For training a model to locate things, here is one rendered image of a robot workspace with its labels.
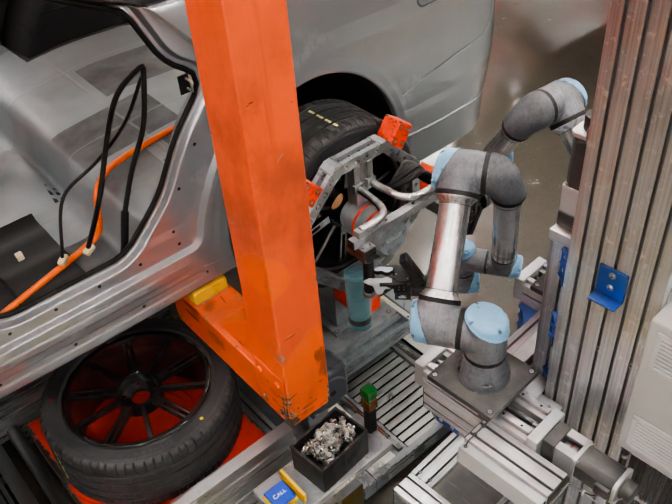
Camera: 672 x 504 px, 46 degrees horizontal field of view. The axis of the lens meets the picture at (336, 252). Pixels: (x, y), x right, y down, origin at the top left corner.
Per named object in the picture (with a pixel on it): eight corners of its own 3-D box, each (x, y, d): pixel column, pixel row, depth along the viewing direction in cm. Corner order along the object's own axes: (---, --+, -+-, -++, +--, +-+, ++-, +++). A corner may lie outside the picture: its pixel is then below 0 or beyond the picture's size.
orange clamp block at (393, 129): (387, 141, 271) (397, 116, 269) (403, 149, 266) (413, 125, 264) (374, 137, 266) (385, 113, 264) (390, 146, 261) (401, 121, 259)
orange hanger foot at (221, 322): (215, 295, 295) (199, 224, 273) (301, 373, 264) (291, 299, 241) (177, 317, 287) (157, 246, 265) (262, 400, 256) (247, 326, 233)
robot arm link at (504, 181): (535, 147, 207) (523, 260, 245) (493, 143, 210) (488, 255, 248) (528, 179, 201) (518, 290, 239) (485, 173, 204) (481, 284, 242)
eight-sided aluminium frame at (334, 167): (408, 236, 305) (407, 114, 270) (420, 244, 301) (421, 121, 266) (299, 305, 280) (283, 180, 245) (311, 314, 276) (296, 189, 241)
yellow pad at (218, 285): (208, 268, 283) (205, 258, 280) (229, 287, 274) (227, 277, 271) (175, 287, 276) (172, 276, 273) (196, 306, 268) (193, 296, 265)
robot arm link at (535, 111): (534, 126, 225) (467, 201, 269) (561, 113, 230) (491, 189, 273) (511, 95, 228) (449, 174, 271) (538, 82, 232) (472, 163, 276)
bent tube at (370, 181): (402, 166, 272) (402, 140, 265) (443, 189, 260) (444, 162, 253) (364, 187, 264) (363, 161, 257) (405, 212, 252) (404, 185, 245)
